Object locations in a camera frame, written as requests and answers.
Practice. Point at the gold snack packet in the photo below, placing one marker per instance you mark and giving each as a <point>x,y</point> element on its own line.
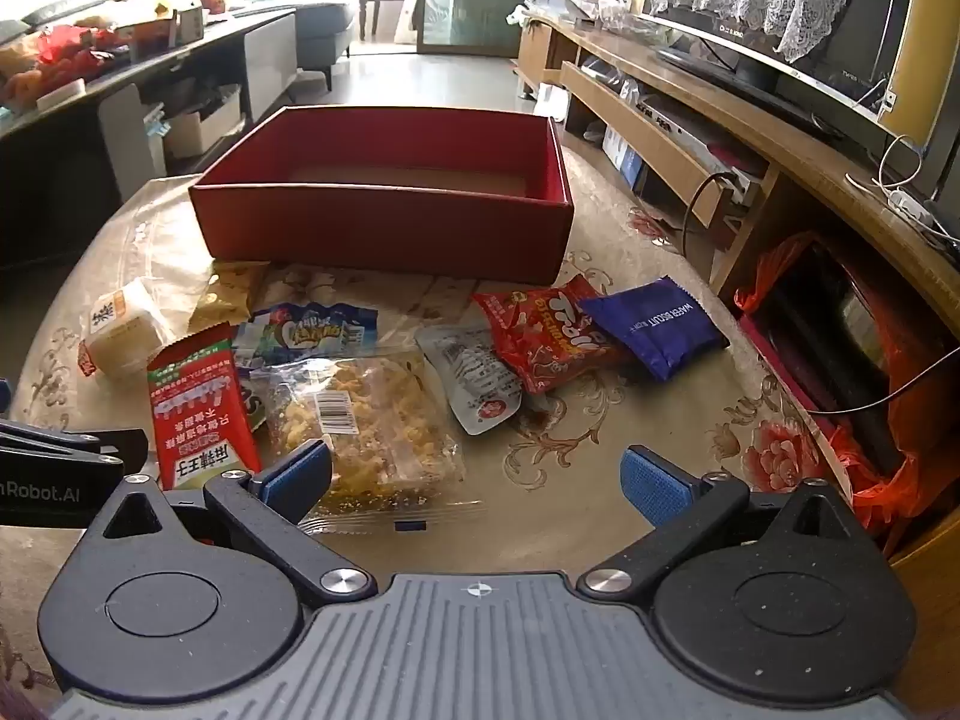
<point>225,296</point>

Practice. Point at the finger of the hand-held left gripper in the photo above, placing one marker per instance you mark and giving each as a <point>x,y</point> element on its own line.
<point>112,444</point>

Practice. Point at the red gummy candy packet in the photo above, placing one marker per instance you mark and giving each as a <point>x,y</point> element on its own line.
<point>540,337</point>

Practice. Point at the red flat gift box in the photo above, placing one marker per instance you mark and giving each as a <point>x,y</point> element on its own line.
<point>795,394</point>

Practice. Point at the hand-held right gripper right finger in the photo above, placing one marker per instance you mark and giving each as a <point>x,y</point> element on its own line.
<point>656,484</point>

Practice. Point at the red cardboard box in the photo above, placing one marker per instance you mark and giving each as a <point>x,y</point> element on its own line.
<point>375,232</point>

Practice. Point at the blue white carton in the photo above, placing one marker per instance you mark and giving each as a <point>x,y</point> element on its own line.
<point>622,157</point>

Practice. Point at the blue wafer biscuit packet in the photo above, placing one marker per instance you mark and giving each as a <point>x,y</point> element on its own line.
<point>660,330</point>

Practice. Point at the beige floral tablecloth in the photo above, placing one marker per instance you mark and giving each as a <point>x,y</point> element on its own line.
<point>600,412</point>

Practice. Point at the silver foil snack pouch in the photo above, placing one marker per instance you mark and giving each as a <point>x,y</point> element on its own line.
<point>469,382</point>

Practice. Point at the white plastic bag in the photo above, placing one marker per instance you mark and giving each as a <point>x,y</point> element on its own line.
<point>555,101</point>

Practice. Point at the black television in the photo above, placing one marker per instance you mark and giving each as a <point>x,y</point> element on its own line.
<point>825,67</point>

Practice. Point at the white storage box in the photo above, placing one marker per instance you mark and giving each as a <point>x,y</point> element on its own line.
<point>202,124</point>

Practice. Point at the white power strip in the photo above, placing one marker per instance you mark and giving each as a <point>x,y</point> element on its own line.
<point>911,208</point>

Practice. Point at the clear crispy snack packet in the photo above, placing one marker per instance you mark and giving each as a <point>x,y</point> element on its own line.
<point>375,420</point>

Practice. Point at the bread bun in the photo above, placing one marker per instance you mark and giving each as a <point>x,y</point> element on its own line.
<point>127,337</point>

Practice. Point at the black white low cabinet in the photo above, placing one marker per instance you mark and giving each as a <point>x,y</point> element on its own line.
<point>262,64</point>

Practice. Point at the grey sofa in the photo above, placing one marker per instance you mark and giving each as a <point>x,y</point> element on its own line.
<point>326,30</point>

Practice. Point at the orange plastic bag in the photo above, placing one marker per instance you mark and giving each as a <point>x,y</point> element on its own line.
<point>900,484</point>

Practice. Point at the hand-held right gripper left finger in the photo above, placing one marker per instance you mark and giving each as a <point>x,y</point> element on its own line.
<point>300,474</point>

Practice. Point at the silver media player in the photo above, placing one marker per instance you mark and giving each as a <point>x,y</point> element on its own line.
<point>690,136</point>

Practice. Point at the wooden television cabinet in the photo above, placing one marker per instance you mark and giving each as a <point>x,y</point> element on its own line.
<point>750,124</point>

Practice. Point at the blue white candy packet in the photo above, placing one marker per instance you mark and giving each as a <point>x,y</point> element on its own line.
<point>315,334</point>

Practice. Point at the red snack bag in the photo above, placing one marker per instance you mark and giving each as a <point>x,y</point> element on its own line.
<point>64,45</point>

